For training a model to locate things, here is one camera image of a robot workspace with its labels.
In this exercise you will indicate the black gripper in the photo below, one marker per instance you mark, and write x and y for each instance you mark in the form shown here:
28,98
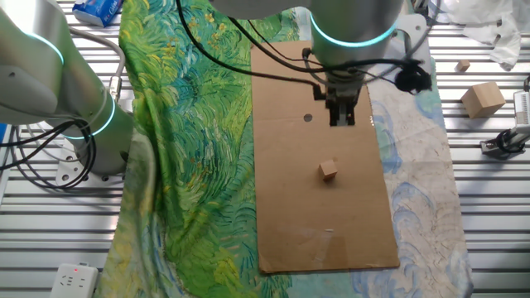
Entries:
343,91

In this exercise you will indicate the small wooden cube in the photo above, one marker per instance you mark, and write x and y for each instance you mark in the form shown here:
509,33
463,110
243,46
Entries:
328,169

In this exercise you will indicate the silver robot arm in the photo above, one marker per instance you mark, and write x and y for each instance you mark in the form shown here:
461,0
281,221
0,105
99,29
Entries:
352,29

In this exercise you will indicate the brown cardboard sheet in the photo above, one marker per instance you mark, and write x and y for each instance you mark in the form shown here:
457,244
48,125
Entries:
319,215

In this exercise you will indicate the tiny wooden cube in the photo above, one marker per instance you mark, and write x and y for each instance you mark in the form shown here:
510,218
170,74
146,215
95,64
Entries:
463,65

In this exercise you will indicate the large wooden cube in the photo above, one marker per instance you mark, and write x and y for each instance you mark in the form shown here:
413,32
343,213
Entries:
482,101

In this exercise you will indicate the painted landscape print cloth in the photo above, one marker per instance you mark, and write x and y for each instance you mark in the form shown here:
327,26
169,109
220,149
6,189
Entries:
186,124

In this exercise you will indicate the white plastic bag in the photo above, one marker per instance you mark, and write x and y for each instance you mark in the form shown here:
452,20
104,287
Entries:
497,29

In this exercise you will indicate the blue tissue pack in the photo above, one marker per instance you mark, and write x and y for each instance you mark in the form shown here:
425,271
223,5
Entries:
97,12

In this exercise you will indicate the white power strip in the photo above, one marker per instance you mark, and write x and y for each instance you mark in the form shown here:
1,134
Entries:
74,283

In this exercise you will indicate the wrist camera mounting bracket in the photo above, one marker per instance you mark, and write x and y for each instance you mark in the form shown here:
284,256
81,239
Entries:
414,29

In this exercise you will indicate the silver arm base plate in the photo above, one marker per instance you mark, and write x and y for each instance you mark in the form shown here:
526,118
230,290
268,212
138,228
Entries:
66,176

